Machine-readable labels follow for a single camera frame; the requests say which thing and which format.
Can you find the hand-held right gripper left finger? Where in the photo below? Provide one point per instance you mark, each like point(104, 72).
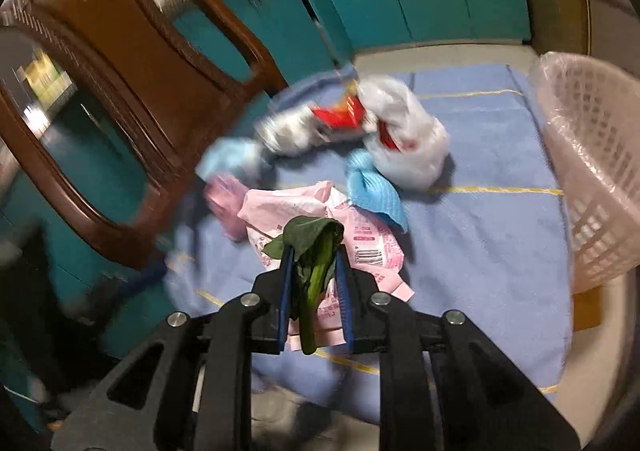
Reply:
point(287, 301)

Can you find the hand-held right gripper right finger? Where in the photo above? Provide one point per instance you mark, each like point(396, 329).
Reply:
point(346, 301)

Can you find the white plastic bag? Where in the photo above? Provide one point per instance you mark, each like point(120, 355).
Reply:
point(410, 141)

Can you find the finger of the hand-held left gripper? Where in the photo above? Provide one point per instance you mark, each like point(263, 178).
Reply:
point(145, 279)

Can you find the white plastic mesh basket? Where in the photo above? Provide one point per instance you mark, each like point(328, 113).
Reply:
point(590, 156)

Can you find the brown wooden chair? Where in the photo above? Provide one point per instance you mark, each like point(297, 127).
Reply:
point(125, 56)

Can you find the blue ribbed cloth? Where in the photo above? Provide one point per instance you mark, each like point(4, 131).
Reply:
point(372, 186)

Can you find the blue blanket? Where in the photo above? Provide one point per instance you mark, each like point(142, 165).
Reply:
point(475, 241)

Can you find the red and white package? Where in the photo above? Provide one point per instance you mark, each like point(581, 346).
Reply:
point(285, 131)

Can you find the pink printed plastic wrapper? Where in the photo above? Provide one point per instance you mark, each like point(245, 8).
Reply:
point(370, 241)

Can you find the small pink packet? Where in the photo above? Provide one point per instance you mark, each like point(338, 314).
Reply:
point(225, 206)

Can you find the red snack packet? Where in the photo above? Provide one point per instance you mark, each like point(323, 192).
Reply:
point(340, 113)

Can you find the green leafy vegetable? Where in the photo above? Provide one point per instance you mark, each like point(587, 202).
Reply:
point(315, 256)

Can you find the pale blue bag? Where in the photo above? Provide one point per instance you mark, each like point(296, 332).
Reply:
point(230, 158)

